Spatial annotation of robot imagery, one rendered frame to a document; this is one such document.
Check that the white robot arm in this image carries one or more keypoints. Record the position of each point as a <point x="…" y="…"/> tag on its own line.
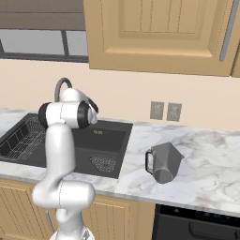
<point x="59" y="150"/>

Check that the dark grey sink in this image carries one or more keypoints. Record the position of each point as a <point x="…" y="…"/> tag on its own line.
<point x="106" y="146"/>

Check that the grey jug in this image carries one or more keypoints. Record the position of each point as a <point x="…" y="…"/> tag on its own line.
<point x="164" y="162"/>

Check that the grey curved sink faucet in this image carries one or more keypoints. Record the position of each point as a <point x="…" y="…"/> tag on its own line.
<point x="61" y="83"/>

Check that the tan base cupboard door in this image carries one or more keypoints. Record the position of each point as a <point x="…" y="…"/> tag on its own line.
<point x="115" y="217"/>
<point x="20" y="211"/>

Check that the black dishwasher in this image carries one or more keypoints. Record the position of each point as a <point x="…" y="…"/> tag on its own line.
<point x="195" y="223"/>

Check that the grey wall socket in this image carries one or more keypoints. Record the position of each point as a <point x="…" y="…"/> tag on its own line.
<point x="157" y="110"/>
<point x="174" y="112"/>

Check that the tan wall cupboard door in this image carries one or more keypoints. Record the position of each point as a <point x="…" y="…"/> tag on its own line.
<point x="162" y="34"/>

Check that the window with dark frame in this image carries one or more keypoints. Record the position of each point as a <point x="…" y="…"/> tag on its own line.
<point x="43" y="34"/>

